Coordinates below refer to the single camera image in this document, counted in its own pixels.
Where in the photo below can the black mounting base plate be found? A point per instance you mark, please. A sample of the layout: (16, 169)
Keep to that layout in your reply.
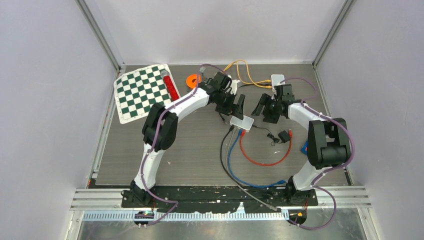
(216, 199)

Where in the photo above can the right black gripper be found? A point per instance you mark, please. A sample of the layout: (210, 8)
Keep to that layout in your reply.
(265, 100)

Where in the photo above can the white network switch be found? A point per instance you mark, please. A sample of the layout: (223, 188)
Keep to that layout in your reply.
(245, 124)
(277, 80)

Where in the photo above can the green white chessboard mat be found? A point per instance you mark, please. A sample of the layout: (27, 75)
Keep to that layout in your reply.
(136, 91)

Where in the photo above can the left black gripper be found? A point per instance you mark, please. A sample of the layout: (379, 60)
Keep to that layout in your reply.
(234, 110)

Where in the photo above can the black power adapter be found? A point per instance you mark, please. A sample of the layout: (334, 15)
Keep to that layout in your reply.
(282, 137)

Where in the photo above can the blue orange lego bricks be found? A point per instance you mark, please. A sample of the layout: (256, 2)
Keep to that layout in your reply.
(304, 148)

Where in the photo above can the red toy microphone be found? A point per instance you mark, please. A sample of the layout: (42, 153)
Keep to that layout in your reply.
(170, 85)

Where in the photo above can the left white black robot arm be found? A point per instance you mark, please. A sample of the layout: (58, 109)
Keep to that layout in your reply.
(160, 130)

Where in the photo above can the orange S-shaped toy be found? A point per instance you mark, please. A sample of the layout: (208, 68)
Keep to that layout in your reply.
(193, 80)

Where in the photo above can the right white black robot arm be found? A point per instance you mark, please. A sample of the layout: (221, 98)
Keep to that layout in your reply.
(328, 139)

